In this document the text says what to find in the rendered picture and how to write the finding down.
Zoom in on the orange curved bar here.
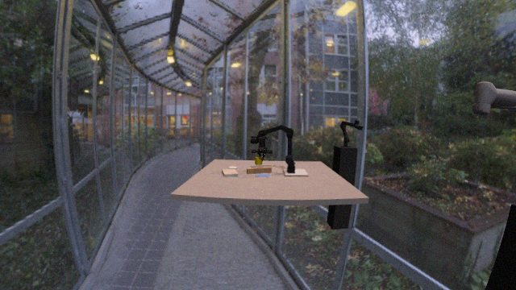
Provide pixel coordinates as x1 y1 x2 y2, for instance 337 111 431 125
247 168 272 174

